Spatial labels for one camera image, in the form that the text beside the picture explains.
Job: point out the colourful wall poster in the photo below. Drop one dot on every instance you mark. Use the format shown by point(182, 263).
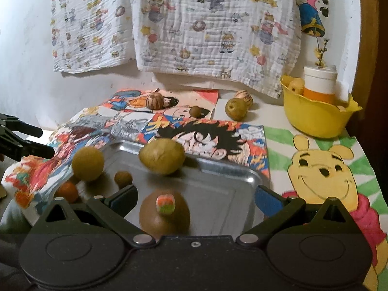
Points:
point(310, 18)

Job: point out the pale yellow fruit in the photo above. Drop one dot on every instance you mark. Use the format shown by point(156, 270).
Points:
point(295, 85)

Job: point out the white and orange jar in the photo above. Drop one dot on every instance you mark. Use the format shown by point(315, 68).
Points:
point(319, 81)

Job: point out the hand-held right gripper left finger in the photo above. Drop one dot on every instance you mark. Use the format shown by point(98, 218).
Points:
point(124, 200)

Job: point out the cartoon drawing with red corner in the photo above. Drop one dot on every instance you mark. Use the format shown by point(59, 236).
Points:
point(182, 109)

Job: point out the thin budding twig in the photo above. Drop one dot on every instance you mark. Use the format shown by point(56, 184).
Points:
point(320, 56)

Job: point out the wooden door frame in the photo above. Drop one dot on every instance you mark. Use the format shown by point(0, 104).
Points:
point(372, 66)

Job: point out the brown kiwi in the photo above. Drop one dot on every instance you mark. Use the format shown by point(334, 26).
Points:
point(157, 222)

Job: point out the small orange tangerine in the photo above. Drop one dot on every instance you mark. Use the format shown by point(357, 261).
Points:
point(67, 191)

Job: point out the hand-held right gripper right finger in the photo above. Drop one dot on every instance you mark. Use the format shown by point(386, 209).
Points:
point(266, 201)

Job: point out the striped pepino melon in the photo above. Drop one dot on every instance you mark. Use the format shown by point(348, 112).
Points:
point(245, 94)
point(154, 100)

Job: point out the green-brown pear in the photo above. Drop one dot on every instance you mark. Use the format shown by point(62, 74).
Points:
point(236, 109)
point(162, 156)

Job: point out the metal tray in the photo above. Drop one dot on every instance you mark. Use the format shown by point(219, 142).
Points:
point(212, 194)

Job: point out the small brown longan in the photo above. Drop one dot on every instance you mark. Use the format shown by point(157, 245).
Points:
point(196, 111)
point(122, 178)

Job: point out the Winnie the Pooh cloth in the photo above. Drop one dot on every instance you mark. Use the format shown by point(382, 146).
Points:
point(318, 163)

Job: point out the anime figures drawing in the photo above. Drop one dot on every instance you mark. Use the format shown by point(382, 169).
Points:
point(30, 172)

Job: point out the white printed muslin blanket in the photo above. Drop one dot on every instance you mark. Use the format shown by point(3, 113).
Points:
point(212, 21)
point(91, 21)

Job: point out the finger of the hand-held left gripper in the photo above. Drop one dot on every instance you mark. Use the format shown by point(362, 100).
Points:
point(36, 151)
point(27, 128)

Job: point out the large yellow citrus fruit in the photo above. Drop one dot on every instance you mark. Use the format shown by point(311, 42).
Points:
point(88, 163)

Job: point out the yellow plastic bowl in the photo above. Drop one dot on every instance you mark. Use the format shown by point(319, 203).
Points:
point(315, 118)

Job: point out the black-haired boy drawing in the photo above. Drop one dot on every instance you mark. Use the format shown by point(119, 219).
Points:
point(212, 139)

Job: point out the orange blue cartoon drawing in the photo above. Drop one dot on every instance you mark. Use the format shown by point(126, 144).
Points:
point(127, 100)

